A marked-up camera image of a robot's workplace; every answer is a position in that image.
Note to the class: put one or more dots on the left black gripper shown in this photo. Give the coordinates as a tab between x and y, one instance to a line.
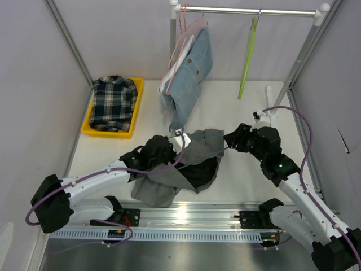
172	153

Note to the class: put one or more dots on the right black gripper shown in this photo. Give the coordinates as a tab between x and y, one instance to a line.
238	136

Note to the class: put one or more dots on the grey garment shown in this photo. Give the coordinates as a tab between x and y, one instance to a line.
159	190

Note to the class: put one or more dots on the white skirt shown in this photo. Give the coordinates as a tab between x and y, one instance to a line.
172	71

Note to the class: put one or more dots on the light blue denim skirt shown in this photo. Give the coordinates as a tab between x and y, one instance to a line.
181	93

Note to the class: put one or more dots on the pink wire hanger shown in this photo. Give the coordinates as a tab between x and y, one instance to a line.
177	39
191	29

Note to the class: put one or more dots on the blue plastic hanger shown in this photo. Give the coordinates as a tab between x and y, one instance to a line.
205	146

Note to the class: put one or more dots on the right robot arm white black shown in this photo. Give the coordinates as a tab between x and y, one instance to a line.
332	243

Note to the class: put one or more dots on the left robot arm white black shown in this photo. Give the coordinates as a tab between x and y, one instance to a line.
59	201

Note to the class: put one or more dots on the green plastic hanger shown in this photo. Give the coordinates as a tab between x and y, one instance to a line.
249	53

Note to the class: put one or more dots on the yellow plastic tray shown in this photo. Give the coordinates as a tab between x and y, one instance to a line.
86	129

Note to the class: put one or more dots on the plaid garment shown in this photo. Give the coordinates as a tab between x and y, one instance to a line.
113	104

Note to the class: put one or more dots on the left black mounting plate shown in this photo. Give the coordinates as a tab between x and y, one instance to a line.
128	216

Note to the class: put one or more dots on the black mounting plate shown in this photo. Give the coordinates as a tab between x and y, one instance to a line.
128	216
255	220

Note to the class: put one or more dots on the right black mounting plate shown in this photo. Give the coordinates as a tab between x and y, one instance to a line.
255	220

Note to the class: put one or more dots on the metal clothes rack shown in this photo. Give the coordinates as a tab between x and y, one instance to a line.
318	15

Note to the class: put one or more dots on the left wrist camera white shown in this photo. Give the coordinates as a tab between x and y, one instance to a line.
179	141

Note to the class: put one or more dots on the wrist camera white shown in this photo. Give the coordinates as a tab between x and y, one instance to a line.
261	119
179	141

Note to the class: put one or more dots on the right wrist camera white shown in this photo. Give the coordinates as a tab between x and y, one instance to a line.
261	119

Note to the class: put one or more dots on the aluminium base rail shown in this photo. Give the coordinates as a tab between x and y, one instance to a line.
193	216

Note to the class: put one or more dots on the white slotted cable duct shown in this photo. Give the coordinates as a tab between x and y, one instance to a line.
160	235

